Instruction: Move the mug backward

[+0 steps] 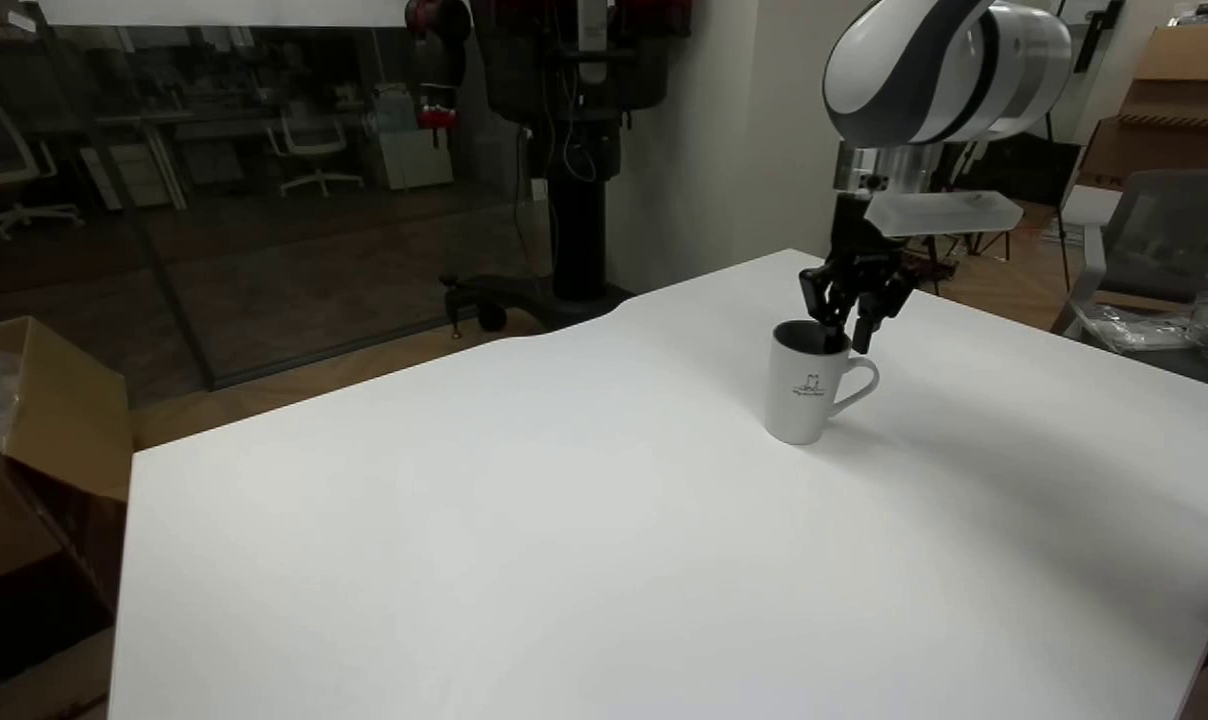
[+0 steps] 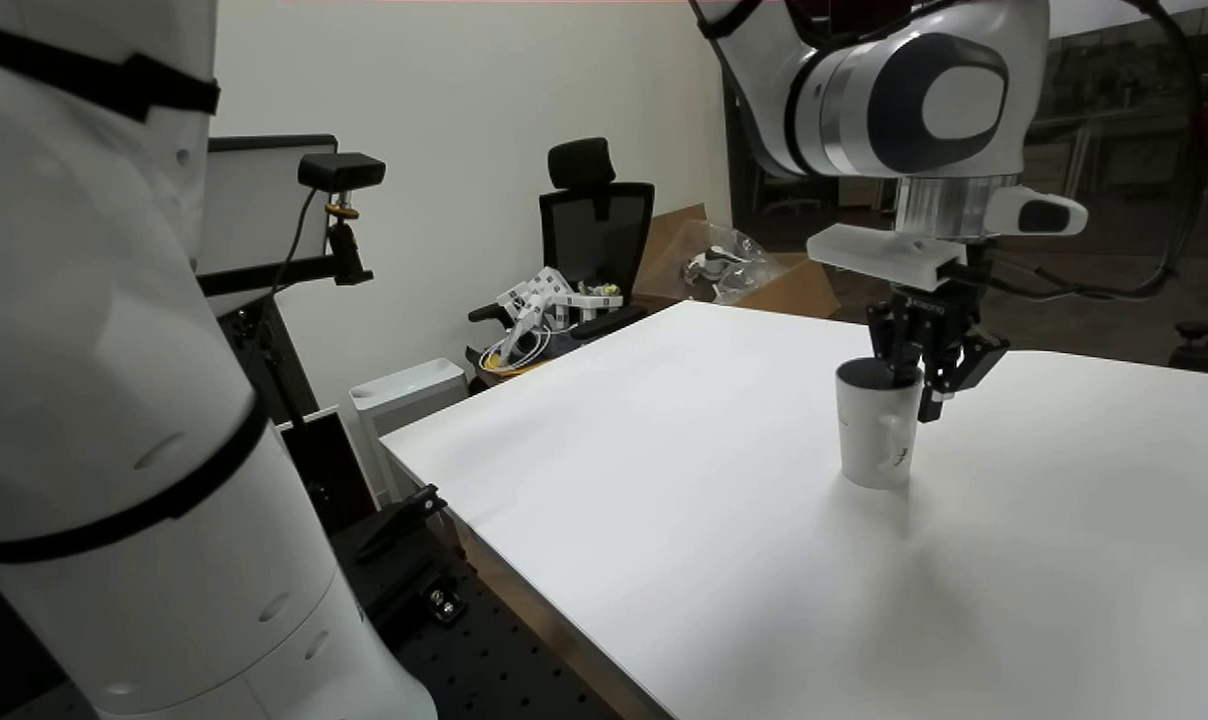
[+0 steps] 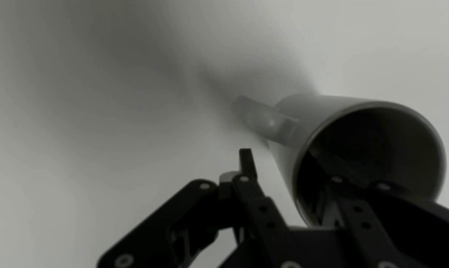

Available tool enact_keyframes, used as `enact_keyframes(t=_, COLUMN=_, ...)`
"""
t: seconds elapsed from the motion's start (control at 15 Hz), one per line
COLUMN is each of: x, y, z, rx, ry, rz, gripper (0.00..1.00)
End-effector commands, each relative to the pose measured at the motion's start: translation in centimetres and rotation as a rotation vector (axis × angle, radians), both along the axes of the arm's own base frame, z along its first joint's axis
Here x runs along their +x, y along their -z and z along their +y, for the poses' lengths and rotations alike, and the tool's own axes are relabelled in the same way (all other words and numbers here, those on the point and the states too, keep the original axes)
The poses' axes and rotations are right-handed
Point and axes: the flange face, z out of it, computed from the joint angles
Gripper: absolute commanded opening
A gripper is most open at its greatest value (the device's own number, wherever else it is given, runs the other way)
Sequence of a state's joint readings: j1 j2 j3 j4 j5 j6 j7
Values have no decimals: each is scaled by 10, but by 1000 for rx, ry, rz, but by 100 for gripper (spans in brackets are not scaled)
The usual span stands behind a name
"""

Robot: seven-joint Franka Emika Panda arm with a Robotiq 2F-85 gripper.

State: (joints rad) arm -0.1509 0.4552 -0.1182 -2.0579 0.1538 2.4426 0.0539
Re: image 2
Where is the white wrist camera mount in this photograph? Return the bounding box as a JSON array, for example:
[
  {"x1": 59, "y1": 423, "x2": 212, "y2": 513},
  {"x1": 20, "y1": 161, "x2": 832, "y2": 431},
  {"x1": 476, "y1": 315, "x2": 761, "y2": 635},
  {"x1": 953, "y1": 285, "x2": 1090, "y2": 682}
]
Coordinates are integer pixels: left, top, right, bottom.
[{"x1": 803, "y1": 219, "x2": 971, "y2": 290}]

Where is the black bracket block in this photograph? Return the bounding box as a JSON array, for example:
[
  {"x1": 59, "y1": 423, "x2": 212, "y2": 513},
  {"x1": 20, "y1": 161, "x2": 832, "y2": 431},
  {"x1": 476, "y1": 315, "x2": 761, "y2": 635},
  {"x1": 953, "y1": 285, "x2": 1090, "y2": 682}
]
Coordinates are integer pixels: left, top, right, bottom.
[{"x1": 279, "y1": 402, "x2": 383, "y2": 540}]

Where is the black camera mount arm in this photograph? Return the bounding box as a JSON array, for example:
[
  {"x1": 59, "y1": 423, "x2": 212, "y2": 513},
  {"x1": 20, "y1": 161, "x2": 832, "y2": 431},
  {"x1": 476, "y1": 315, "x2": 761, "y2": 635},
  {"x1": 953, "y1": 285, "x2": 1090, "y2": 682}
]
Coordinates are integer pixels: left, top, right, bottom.
[{"x1": 196, "y1": 186, "x2": 377, "y2": 299}]

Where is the white panel with black frame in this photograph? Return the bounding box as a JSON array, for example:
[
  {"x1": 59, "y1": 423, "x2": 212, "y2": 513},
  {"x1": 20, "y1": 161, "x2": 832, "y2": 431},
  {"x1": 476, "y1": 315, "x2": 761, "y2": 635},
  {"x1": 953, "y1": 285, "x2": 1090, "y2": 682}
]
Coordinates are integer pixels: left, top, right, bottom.
[{"x1": 200, "y1": 132, "x2": 345, "y2": 278}]

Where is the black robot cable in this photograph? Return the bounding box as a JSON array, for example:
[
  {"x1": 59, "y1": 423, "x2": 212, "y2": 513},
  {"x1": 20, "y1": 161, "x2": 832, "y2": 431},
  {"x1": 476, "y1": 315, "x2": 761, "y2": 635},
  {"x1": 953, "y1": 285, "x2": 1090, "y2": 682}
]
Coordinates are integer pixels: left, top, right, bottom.
[{"x1": 986, "y1": 0, "x2": 1208, "y2": 303}]

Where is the black stand post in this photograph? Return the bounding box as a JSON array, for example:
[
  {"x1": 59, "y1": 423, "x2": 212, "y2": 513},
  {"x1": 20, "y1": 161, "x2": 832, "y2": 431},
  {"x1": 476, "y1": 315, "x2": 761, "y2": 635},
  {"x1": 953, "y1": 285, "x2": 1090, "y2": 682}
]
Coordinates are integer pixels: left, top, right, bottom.
[{"x1": 224, "y1": 290, "x2": 325, "y2": 427}]

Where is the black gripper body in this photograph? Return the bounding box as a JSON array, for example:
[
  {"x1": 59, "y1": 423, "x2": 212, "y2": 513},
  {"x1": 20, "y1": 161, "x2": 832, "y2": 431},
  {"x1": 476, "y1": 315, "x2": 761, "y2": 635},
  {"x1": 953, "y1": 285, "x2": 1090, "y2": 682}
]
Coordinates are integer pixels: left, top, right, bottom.
[{"x1": 872, "y1": 259, "x2": 994, "y2": 353}]

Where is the brown cardboard box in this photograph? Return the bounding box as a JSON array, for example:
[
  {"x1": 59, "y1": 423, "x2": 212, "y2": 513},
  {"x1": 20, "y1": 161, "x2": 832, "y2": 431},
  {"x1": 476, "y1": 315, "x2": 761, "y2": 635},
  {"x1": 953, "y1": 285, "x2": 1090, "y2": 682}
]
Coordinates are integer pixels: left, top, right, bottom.
[{"x1": 627, "y1": 200, "x2": 845, "y2": 320}]

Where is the white rectangular box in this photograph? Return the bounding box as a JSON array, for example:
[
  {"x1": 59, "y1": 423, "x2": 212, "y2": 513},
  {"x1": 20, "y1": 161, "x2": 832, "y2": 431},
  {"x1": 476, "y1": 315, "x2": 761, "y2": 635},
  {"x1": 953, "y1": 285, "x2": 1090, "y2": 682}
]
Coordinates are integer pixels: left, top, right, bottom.
[{"x1": 345, "y1": 354, "x2": 471, "y2": 441}]

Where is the white board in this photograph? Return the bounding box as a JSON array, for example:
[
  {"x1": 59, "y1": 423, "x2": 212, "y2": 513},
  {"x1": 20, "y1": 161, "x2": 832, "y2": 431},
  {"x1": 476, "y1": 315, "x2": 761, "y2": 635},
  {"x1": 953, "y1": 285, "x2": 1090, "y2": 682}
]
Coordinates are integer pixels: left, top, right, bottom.
[{"x1": 1047, "y1": 0, "x2": 1208, "y2": 41}]

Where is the black office chair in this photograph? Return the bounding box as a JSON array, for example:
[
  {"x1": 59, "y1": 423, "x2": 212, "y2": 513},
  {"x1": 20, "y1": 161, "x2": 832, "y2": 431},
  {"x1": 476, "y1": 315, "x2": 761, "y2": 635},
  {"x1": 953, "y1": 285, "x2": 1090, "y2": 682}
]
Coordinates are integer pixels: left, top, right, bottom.
[{"x1": 465, "y1": 132, "x2": 658, "y2": 393}]

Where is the dark chair base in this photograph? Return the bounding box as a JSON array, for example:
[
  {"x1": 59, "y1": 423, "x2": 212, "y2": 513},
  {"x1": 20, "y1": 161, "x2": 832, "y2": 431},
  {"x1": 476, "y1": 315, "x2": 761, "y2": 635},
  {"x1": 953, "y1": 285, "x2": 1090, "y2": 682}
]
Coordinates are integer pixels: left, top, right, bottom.
[{"x1": 1166, "y1": 315, "x2": 1208, "y2": 379}]

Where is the clear plastic bag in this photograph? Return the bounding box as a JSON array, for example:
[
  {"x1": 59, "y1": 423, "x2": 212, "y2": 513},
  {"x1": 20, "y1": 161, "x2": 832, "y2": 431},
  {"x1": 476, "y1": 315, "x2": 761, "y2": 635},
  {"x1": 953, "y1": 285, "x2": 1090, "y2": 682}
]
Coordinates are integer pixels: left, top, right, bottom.
[{"x1": 678, "y1": 228, "x2": 775, "y2": 303}]

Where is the black webcam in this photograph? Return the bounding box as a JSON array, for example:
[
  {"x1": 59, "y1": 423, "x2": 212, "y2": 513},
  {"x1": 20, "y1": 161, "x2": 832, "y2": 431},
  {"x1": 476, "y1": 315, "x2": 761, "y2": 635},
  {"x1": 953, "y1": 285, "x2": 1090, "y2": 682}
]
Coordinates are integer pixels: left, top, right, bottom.
[{"x1": 294, "y1": 146, "x2": 393, "y2": 195}]

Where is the white mug with dark interior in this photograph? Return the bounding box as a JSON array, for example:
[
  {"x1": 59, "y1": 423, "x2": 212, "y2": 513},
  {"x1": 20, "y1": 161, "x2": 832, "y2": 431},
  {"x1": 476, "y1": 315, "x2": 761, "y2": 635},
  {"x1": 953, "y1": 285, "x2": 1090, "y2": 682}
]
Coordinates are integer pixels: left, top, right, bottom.
[{"x1": 832, "y1": 354, "x2": 929, "y2": 490}]

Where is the black table clamp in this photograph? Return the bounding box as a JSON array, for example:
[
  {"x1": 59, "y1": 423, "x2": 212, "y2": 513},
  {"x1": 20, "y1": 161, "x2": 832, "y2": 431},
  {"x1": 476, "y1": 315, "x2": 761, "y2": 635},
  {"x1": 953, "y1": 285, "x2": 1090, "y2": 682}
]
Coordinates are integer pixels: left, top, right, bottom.
[{"x1": 331, "y1": 484, "x2": 471, "y2": 630}]

